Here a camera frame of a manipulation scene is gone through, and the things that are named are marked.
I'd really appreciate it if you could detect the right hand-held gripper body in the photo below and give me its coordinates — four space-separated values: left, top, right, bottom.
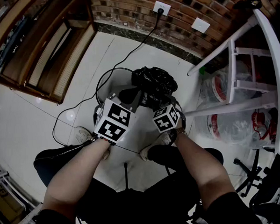
151 95 187 134

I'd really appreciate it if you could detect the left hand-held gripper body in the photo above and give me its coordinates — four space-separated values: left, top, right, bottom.
91 87 146 147

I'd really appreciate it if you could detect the silver metal trash bin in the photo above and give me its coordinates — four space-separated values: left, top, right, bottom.
94 64 180 157

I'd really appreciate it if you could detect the black garbage bag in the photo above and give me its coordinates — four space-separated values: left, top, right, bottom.
130 65 179 110

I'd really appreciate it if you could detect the person's right forearm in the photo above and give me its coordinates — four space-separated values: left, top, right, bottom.
173 127 237 212

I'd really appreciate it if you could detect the person's left forearm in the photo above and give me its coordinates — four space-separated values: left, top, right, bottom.
39 136 115 223

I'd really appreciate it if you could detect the clear plastic bag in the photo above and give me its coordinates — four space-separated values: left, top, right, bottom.
193 99 277 151
198 63 255 105

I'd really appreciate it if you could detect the person's right white shoe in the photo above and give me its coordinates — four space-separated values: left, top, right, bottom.
138 130 179 162

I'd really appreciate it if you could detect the person's white shoe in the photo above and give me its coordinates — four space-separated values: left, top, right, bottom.
74 124 111 163
138 130 179 162

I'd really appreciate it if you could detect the person's left white shoe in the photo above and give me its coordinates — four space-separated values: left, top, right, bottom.
74 124 111 163

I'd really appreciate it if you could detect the black tripod stand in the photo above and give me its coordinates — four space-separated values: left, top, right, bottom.
122 162 131 192

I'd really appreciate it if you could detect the person's black shirt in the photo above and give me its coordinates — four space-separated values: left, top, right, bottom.
33 168 263 224

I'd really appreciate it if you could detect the red plastic packet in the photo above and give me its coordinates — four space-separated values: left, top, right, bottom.
251 108 278 141

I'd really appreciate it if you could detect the wooden shelf rack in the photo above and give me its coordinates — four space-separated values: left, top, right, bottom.
0 0 101 108

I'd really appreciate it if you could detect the black office chair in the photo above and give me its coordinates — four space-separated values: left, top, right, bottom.
233 146 280 224

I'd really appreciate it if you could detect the white metal rack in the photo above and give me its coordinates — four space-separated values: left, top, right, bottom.
179 7 280 159
0 161 43 224

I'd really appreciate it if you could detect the brown cardboard box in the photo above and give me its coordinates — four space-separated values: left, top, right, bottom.
0 181 27 222

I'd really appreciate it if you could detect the dark bead bracelet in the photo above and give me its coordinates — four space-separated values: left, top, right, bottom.
92 135 116 147

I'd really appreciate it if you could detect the blank white wall plate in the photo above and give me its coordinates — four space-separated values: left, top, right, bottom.
190 16 211 34

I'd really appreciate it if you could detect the black power cable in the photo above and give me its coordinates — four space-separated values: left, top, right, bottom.
46 8 172 147

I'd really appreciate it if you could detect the white wall socket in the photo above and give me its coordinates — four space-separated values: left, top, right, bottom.
152 0 172 17

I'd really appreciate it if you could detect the black cord bundle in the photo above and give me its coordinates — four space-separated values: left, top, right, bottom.
232 0 263 11

